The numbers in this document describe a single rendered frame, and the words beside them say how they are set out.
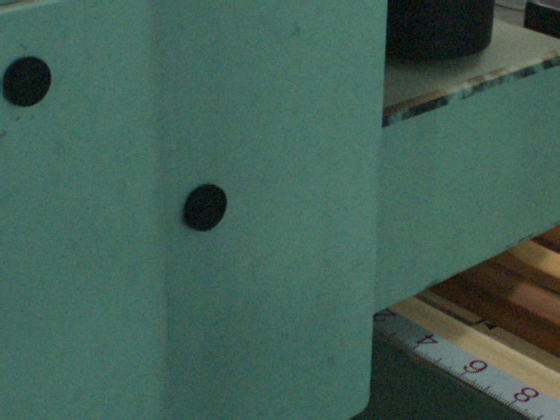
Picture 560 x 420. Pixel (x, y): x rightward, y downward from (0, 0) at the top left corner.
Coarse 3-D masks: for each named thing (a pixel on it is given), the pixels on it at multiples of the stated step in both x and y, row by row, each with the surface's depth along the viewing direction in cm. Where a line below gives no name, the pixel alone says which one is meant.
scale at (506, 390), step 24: (384, 312) 44; (384, 336) 43; (408, 336) 43; (432, 336) 43; (432, 360) 41; (456, 360) 41; (480, 360) 41; (480, 384) 40; (504, 384) 40; (528, 408) 39; (552, 408) 39
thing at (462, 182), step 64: (384, 64) 43; (448, 64) 43; (512, 64) 43; (384, 128) 39; (448, 128) 41; (512, 128) 44; (384, 192) 40; (448, 192) 42; (512, 192) 45; (384, 256) 41; (448, 256) 43
